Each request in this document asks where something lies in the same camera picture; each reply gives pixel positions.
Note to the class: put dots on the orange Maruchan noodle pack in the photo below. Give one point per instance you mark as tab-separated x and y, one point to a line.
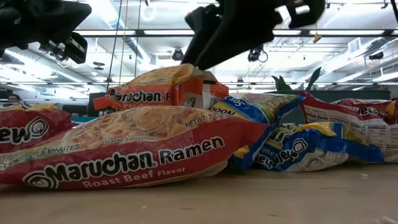
31	130
146	84

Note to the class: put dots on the red Maruchan noodle pack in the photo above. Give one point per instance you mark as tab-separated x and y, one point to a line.
124	161
370	107
342	124

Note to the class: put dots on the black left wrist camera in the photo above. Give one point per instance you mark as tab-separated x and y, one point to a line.
76	48

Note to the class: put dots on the small yellow hanging tag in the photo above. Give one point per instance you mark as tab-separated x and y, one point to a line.
317	38

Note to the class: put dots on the black ceiling camera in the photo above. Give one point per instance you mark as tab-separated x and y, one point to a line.
255	53

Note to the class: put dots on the green plant in white pot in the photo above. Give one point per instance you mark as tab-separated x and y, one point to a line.
312	79

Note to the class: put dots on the round black ceiling spotlight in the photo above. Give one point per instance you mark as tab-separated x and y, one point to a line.
178	54

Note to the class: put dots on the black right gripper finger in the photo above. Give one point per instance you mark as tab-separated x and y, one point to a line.
200	25
236	31

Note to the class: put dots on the blue Maruchan noodle pack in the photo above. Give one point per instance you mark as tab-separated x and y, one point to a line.
248	105
311	146

